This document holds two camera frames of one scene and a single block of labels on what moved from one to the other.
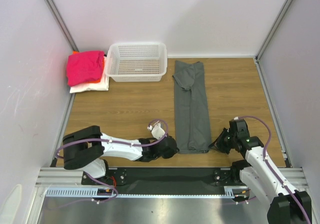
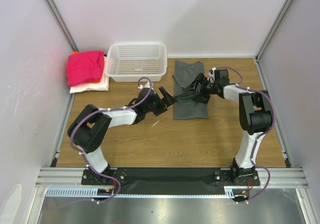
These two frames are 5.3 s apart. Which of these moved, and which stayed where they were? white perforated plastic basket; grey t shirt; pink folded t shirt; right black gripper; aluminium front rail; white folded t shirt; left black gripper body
Moved: right black gripper; left black gripper body; grey t shirt
Stayed: pink folded t shirt; white folded t shirt; aluminium front rail; white perforated plastic basket
